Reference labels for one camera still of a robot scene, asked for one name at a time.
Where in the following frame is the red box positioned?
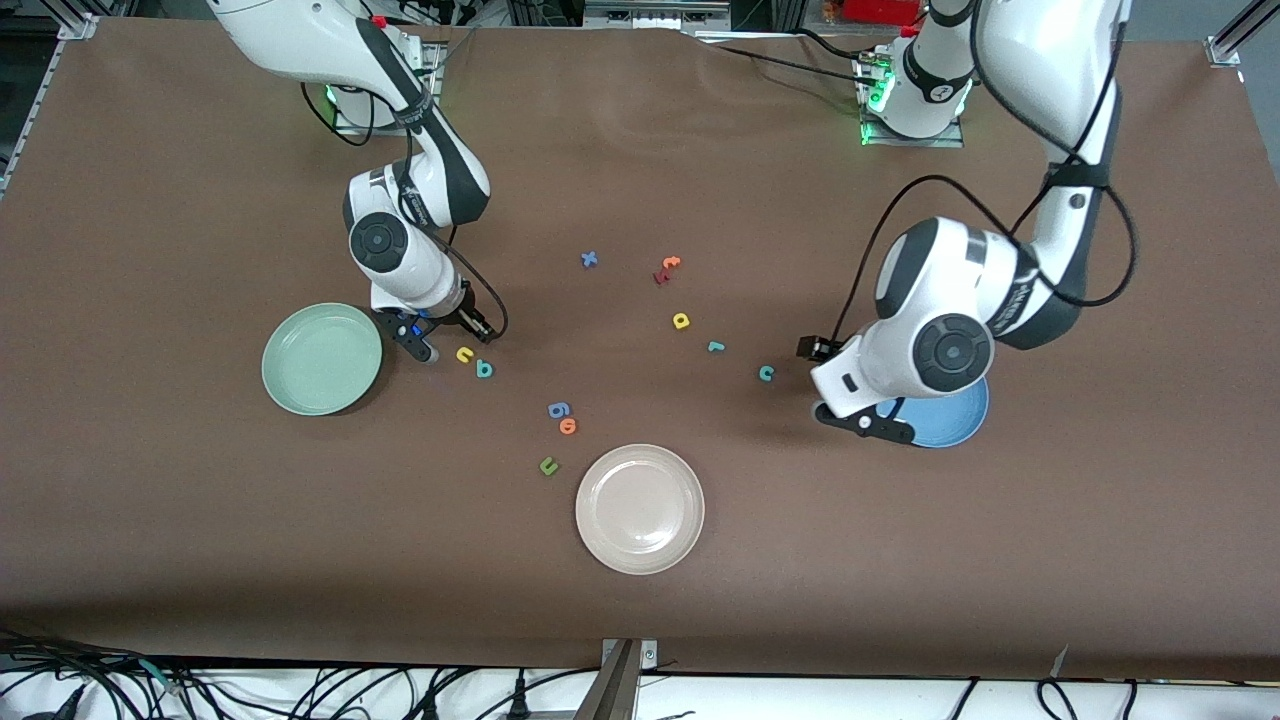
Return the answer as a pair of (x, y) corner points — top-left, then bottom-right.
(843, 0), (923, 27)

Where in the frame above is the beige plate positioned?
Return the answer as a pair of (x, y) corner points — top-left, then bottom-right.
(575, 443), (706, 577)

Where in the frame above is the black base cable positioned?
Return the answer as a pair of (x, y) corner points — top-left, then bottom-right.
(788, 26), (873, 59)
(700, 40), (871, 83)

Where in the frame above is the blue plate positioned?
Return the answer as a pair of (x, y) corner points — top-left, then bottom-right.
(875, 375), (991, 449)

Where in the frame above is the green plate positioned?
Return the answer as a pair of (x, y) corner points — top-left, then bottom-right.
(261, 302), (384, 417)

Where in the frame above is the aluminium corner rail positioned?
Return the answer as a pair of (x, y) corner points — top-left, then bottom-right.
(1205, 0), (1280, 69)
(0, 0), (136, 196)

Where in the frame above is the aluminium mount post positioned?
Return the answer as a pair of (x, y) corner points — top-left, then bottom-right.
(575, 638), (659, 720)

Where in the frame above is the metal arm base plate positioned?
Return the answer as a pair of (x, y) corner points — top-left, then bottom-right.
(860, 55), (966, 149)
(333, 40), (446, 137)

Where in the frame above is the grey equipment box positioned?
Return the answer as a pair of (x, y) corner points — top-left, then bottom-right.
(583, 0), (731, 31)

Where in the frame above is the brown table cover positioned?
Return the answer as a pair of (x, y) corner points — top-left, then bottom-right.
(0, 18), (1280, 683)

